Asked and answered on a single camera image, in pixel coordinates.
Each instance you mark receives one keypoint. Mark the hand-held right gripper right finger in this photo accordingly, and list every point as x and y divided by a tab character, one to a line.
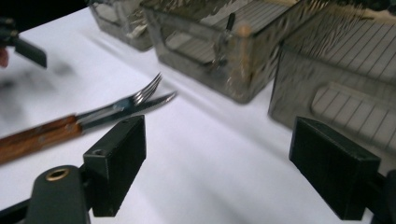
333	168

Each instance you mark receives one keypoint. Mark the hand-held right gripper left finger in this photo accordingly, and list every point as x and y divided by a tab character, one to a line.
118	161

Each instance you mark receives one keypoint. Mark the transparent brown plastic basket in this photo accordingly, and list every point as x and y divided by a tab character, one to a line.
186	37
342	62
109	18

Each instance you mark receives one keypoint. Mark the wooden spoon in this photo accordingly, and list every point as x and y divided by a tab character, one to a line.
244	31

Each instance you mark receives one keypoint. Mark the black slim spoon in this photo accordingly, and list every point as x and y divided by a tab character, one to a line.
230	20

